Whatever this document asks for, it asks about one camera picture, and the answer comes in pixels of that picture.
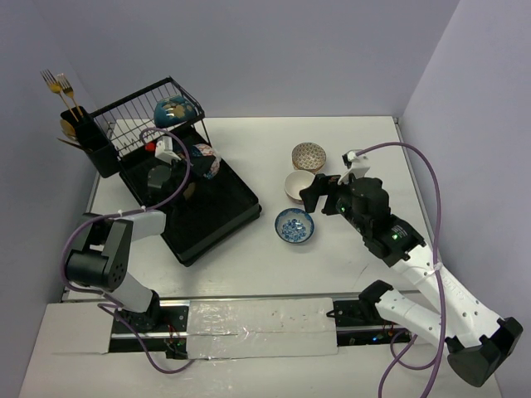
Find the gold fork right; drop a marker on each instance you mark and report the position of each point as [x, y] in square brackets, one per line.
[69, 92]

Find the black wire dish rack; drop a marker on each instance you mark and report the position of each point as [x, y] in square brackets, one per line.
[217, 208]

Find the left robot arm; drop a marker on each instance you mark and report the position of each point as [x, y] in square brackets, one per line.
[95, 259]

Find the patterned brown white bowl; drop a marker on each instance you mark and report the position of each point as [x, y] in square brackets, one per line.
[309, 157]

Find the white taped sheet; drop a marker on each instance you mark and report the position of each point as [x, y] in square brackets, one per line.
[260, 328]

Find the blue triangle pattern bowl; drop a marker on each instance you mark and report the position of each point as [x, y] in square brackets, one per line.
[205, 161]

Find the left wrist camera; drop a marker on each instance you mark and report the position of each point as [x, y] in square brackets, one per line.
[163, 150]

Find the gold fork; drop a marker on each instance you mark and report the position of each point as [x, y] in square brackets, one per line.
[69, 92]
[55, 88]

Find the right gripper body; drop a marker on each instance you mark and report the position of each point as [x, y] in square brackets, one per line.
[337, 201]

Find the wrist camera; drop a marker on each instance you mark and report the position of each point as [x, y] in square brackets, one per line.
[163, 150]
[357, 167]

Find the black cutlery holder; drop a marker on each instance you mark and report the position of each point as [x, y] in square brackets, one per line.
[97, 146]

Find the gold spoon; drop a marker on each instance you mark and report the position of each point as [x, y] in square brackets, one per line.
[68, 130]

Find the blue floral porcelain bowl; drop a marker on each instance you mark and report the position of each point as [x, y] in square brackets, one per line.
[294, 226]

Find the gold fork left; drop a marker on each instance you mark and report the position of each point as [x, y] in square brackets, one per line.
[55, 88]

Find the beige black bowl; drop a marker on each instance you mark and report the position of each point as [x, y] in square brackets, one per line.
[188, 192]

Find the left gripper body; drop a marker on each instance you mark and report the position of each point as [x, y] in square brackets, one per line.
[182, 167]

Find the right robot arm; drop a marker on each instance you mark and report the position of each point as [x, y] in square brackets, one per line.
[475, 339]

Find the blue gold globe bowl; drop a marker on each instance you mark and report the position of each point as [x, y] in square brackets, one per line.
[172, 111]

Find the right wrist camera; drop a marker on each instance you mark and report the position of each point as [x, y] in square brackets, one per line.
[357, 167]

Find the white floral bowl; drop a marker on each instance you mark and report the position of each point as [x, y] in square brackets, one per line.
[295, 182]

